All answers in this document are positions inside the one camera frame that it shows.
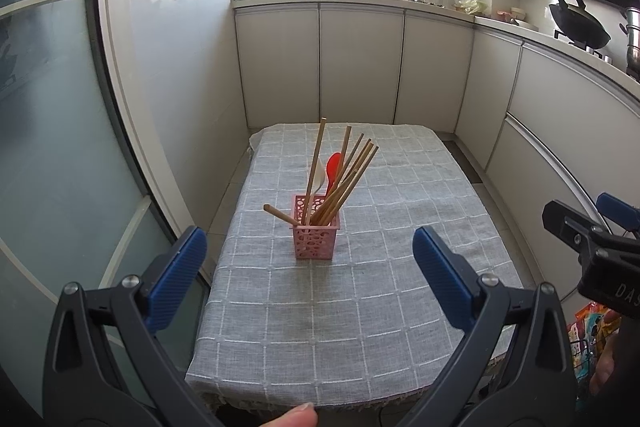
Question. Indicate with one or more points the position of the group of wooden chopsticks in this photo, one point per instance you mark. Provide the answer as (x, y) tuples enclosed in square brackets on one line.
[(334, 199)]

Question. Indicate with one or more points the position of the white kitchen base cabinets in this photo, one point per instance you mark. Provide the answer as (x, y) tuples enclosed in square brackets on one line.
[(360, 62)]

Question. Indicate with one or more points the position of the frosted glass sliding door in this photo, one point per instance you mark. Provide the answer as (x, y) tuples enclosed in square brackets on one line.
[(60, 132)]

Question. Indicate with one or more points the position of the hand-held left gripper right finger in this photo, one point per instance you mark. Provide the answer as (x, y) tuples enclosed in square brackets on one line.
[(442, 277)]

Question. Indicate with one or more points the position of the pile of colourful snack packets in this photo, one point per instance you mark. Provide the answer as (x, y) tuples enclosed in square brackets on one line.
[(585, 332)]

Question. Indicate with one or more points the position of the person's right hand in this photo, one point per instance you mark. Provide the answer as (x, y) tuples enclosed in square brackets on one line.
[(602, 367)]

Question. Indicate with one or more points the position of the pink perforated utensil holder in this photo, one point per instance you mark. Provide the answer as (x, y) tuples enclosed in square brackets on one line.
[(315, 242)]

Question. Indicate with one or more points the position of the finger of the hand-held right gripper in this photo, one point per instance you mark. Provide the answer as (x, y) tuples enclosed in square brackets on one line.
[(620, 212), (565, 222)]

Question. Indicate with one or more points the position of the bag of green vegetables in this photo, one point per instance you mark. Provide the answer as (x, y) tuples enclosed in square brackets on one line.
[(472, 6)]

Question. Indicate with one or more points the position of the steel pot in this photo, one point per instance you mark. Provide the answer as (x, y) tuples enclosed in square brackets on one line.
[(632, 42)]

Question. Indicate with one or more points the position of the white plastic spoon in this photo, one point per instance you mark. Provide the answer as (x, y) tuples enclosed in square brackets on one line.
[(321, 182)]

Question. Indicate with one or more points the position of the gas stove burner grate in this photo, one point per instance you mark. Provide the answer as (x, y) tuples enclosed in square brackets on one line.
[(600, 54)]

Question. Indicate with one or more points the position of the red plastic spoon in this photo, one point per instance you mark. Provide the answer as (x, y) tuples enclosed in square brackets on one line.
[(334, 167)]

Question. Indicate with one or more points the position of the black wok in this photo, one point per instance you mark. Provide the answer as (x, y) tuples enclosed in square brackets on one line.
[(580, 29)]

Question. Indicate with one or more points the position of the white bowl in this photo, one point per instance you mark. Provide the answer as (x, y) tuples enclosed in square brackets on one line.
[(515, 14)]

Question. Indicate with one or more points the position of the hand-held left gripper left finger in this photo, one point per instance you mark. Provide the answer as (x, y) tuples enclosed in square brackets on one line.
[(180, 272)]

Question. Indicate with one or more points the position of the grey checked tablecloth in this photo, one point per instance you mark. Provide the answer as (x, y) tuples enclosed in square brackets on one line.
[(400, 217)]

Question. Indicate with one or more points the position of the person's left hand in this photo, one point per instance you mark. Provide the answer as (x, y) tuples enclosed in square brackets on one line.
[(295, 417)]

